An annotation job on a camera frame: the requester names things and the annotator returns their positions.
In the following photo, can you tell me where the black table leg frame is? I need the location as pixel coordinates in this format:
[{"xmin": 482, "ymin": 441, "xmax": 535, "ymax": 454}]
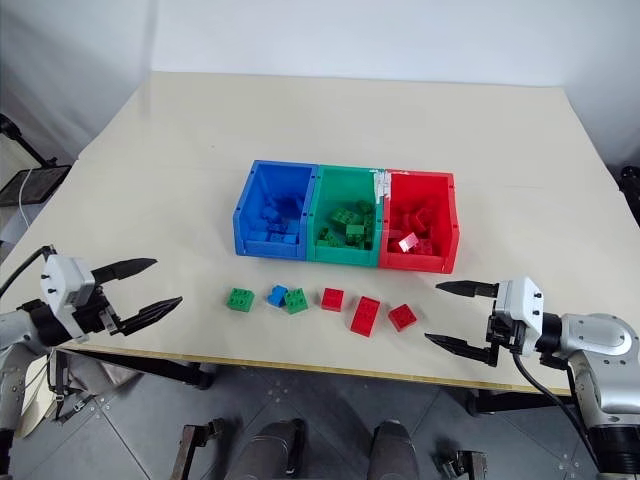
[
  {"xmin": 53, "ymin": 348, "xmax": 217, "ymax": 390},
  {"xmin": 467, "ymin": 388, "xmax": 574, "ymax": 417}
]

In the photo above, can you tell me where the black equipment at wall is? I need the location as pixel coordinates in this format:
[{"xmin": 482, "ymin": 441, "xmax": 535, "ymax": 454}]
[{"xmin": 619, "ymin": 164, "xmax": 640, "ymax": 221}]

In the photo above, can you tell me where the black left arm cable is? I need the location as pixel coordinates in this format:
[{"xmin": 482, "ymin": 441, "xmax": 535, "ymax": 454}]
[{"xmin": 0, "ymin": 246, "xmax": 54, "ymax": 296}]

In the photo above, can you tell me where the white tape strip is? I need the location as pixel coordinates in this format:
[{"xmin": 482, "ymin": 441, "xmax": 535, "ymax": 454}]
[{"xmin": 370, "ymin": 168, "xmax": 392, "ymax": 206}]

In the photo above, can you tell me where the white thin cable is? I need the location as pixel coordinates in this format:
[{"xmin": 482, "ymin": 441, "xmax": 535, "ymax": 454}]
[{"xmin": 17, "ymin": 167, "xmax": 36, "ymax": 226}]

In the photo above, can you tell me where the black mesh tray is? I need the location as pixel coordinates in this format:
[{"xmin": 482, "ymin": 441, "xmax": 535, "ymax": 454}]
[{"xmin": 0, "ymin": 164, "xmax": 72, "ymax": 207}]

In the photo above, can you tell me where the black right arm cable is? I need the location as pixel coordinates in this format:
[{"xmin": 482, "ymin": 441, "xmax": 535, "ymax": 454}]
[{"xmin": 512, "ymin": 349, "xmax": 604, "ymax": 472}]

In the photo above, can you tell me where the brown metal bracket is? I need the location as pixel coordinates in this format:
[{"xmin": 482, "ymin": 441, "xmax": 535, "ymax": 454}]
[
  {"xmin": 433, "ymin": 448, "xmax": 489, "ymax": 480},
  {"xmin": 172, "ymin": 418, "xmax": 226, "ymax": 480}
]

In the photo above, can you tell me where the red long toy brick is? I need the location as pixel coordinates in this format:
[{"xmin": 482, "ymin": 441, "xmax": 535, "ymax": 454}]
[{"xmin": 349, "ymin": 295, "xmax": 381, "ymax": 338}]

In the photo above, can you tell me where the green plastic bin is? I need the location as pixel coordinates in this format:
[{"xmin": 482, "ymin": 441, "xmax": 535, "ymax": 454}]
[{"xmin": 305, "ymin": 163, "xmax": 389, "ymax": 268}]

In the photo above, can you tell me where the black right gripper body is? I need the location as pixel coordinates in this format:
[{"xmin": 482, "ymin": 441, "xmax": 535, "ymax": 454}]
[{"xmin": 486, "ymin": 312, "xmax": 527, "ymax": 356}]

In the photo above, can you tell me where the blue plastic bin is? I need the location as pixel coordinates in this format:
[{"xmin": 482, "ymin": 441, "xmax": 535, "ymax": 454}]
[{"xmin": 232, "ymin": 159, "xmax": 320, "ymax": 262}]

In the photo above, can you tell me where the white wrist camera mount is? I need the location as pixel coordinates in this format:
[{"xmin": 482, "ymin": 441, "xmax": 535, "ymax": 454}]
[
  {"xmin": 492, "ymin": 276, "xmax": 545, "ymax": 346},
  {"xmin": 39, "ymin": 254, "xmax": 96, "ymax": 342}
]

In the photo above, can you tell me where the beige cardboard sheet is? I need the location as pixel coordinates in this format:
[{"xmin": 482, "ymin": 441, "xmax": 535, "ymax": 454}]
[{"xmin": 17, "ymin": 357, "xmax": 59, "ymax": 440}]

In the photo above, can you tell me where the dark rounded robot foot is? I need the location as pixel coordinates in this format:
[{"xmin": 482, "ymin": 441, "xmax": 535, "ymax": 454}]
[
  {"xmin": 227, "ymin": 418, "xmax": 307, "ymax": 480},
  {"xmin": 367, "ymin": 420, "xmax": 420, "ymax": 480}
]

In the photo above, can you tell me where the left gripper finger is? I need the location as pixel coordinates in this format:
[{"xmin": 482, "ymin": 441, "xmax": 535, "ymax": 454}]
[
  {"xmin": 91, "ymin": 257, "xmax": 159, "ymax": 289},
  {"xmin": 117, "ymin": 295, "xmax": 184, "ymax": 337}
]

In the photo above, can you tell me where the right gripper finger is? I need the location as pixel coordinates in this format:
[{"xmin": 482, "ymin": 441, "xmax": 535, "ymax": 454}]
[
  {"xmin": 423, "ymin": 333, "xmax": 499, "ymax": 368},
  {"xmin": 435, "ymin": 280, "xmax": 501, "ymax": 300}
]

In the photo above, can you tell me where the black hanging strap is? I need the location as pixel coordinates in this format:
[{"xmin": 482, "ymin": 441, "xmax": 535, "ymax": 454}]
[{"xmin": 47, "ymin": 349, "xmax": 96, "ymax": 426}]

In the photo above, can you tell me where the green square toy brick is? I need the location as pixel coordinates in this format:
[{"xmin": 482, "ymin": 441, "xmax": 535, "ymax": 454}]
[
  {"xmin": 225, "ymin": 287, "xmax": 255, "ymax": 313},
  {"xmin": 283, "ymin": 288, "xmax": 309, "ymax": 316}
]

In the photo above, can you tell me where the red square toy brick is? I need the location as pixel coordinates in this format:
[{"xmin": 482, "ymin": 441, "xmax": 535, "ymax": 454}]
[
  {"xmin": 388, "ymin": 303, "xmax": 418, "ymax": 333},
  {"xmin": 320, "ymin": 287, "xmax": 345, "ymax": 312}
]

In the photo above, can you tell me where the red plastic bin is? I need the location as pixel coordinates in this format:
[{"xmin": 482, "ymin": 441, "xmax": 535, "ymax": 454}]
[{"xmin": 377, "ymin": 168, "xmax": 461, "ymax": 275}]

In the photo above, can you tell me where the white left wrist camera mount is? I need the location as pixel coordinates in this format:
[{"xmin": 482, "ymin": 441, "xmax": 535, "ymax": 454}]
[{"xmin": 39, "ymin": 254, "xmax": 96, "ymax": 342}]

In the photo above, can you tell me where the black stand frame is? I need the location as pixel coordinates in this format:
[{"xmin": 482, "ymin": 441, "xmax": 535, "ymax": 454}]
[{"xmin": 0, "ymin": 113, "xmax": 59, "ymax": 171}]

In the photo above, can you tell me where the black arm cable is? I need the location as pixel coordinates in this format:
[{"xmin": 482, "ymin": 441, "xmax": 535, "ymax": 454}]
[
  {"xmin": 512, "ymin": 349, "xmax": 604, "ymax": 472},
  {"xmin": 0, "ymin": 246, "xmax": 54, "ymax": 296}
]

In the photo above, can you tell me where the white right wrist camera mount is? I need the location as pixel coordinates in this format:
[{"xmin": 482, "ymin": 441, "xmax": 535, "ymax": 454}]
[{"xmin": 492, "ymin": 276, "xmax": 545, "ymax": 346}]

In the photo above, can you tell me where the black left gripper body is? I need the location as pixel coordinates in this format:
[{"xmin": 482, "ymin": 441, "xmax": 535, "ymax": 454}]
[{"xmin": 72, "ymin": 284, "xmax": 126, "ymax": 342}]

